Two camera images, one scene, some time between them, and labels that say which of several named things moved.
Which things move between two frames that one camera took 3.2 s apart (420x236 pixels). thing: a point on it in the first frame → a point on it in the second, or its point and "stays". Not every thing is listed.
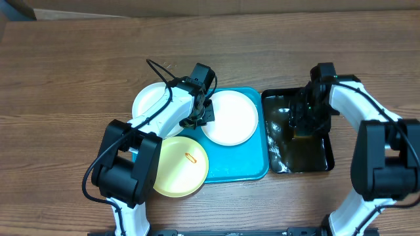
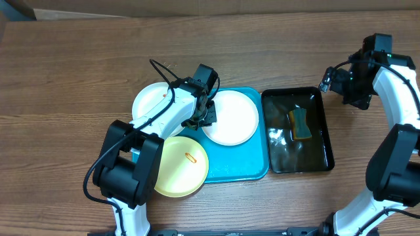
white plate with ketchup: (235, 118) stays
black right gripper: (300, 118) → (339, 77)
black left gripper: (209, 117) stays
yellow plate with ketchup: (182, 168) stays
